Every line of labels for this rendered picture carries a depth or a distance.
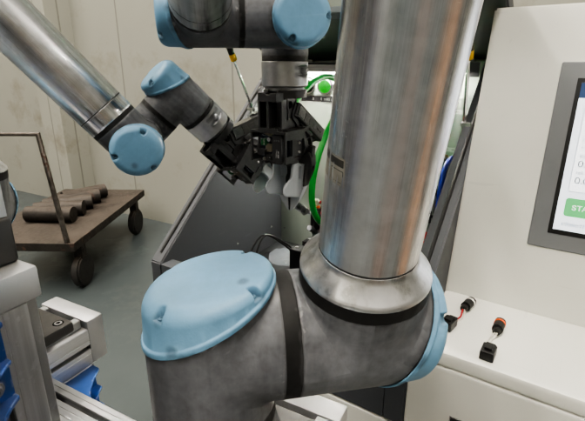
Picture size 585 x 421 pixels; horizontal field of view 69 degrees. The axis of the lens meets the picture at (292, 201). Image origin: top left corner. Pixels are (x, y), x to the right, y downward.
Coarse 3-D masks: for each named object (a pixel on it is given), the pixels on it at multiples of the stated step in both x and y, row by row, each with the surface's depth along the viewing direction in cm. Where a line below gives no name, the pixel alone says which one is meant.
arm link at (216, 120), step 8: (216, 104) 80; (216, 112) 80; (224, 112) 82; (208, 120) 78; (216, 120) 80; (224, 120) 81; (192, 128) 79; (200, 128) 79; (208, 128) 79; (216, 128) 80; (224, 128) 81; (200, 136) 80; (208, 136) 80; (216, 136) 81
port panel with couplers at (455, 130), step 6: (462, 102) 111; (468, 102) 110; (462, 108) 111; (468, 108) 110; (456, 114) 112; (462, 114) 111; (456, 120) 113; (456, 126) 113; (456, 132) 113; (450, 138) 115; (456, 138) 114; (450, 144) 115; (456, 144) 114; (450, 150) 115; (444, 162) 115
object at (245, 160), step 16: (208, 144) 83; (224, 144) 83; (240, 144) 86; (256, 144) 86; (224, 160) 85; (240, 160) 83; (256, 160) 87; (224, 176) 89; (240, 176) 85; (256, 176) 86
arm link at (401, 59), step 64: (384, 0) 24; (448, 0) 23; (384, 64) 25; (448, 64) 25; (384, 128) 27; (448, 128) 29; (384, 192) 29; (320, 256) 36; (384, 256) 32; (320, 320) 36; (384, 320) 34; (320, 384) 36; (384, 384) 39
